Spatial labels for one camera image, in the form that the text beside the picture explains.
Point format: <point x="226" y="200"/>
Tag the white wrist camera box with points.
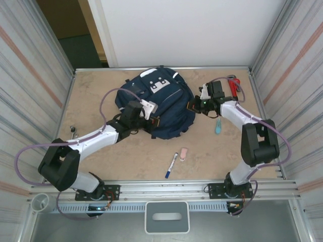
<point x="204" y="92"/>
<point x="149" y="106"/>

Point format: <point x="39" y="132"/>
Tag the white plastic pipe cup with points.
<point x="41" y="201"/>

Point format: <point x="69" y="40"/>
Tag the navy blue backpack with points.
<point x="171" y="113"/>

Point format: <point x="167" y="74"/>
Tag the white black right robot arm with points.
<point x="260" y="143"/>

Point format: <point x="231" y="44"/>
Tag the small controller board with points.
<point x="97" y="208"/>
<point x="234" y="206"/>

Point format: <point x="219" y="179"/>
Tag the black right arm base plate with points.
<point x="214" y="190"/>

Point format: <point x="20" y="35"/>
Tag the small pink eraser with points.
<point x="183" y="154"/>

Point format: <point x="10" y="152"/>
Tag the aluminium table frame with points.
<point x="176" y="187"/>

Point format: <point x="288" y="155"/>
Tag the small teal clip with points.
<point x="218" y="127"/>

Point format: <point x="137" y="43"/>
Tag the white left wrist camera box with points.
<point x="149" y="106"/>

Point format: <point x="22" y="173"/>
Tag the white door frame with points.
<point x="101" y="32"/>

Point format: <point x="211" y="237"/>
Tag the blue whiteboard marker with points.
<point x="172" y="164"/>

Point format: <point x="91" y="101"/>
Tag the red pipe wrench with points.
<point x="233" y="84"/>

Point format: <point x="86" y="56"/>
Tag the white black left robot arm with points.
<point x="93" y="140"/>

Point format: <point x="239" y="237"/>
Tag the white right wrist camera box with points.
<point x="204" y="92"/>

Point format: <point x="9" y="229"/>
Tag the white grey rectangular device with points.
<point x="166" y="216"/>

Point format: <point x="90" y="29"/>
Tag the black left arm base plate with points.
<point x="113" y="191"/>

